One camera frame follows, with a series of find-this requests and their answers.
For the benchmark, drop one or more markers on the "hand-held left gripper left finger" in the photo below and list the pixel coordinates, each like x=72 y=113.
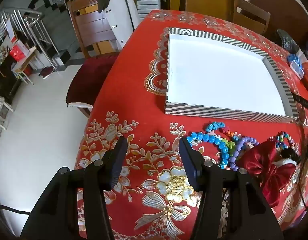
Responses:
x=117 y=162

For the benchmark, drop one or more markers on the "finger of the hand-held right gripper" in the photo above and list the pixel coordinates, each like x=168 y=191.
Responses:
x=305 y=103

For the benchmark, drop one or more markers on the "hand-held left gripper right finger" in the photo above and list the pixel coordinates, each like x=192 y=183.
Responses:
x=190 y=165

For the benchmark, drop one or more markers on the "black scrunchie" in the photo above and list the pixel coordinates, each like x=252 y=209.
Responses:
x=290 y=153

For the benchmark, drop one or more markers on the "white fluffy scrunchie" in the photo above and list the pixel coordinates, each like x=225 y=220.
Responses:
x=285 y=163

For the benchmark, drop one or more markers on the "red velvet hair bow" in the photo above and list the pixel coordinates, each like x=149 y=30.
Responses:
x=266 y=165

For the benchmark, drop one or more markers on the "striped shallow box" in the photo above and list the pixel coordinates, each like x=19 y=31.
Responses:
x=219 y=75

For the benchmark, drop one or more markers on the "blue and white package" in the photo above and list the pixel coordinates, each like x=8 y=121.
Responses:
x=295 y=65

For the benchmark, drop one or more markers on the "black plastic bag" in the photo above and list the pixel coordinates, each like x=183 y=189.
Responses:
x=285 y=40

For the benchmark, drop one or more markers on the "red floral tablecloth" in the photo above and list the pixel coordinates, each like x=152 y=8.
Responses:
x=134 y=80

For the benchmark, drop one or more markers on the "maroon seat cushion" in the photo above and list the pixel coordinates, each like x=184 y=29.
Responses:
x=89 y=80

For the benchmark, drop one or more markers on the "round brown table top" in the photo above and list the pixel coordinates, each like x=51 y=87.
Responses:
x=286 y=7

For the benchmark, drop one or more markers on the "wooden open-back chair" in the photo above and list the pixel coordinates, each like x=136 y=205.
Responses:
x=251 y=13

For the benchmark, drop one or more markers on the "red slippers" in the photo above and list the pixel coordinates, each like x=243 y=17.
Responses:
x=46 y=73

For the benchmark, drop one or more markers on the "white chair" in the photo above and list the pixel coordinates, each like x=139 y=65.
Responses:
x=0 y=110

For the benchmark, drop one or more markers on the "wooden slat-back chair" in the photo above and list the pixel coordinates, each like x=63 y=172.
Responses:
x=94 y=27

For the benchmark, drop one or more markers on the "small white side table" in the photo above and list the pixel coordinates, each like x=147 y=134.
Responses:
x=26 y=60

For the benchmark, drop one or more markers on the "leaning wooden boards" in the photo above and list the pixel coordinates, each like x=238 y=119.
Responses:
x=201 y=2

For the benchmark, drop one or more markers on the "red box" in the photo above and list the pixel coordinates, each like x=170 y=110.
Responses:
x=17 y=52

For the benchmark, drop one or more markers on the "white jacket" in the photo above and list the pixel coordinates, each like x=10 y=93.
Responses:
x=121 y=10

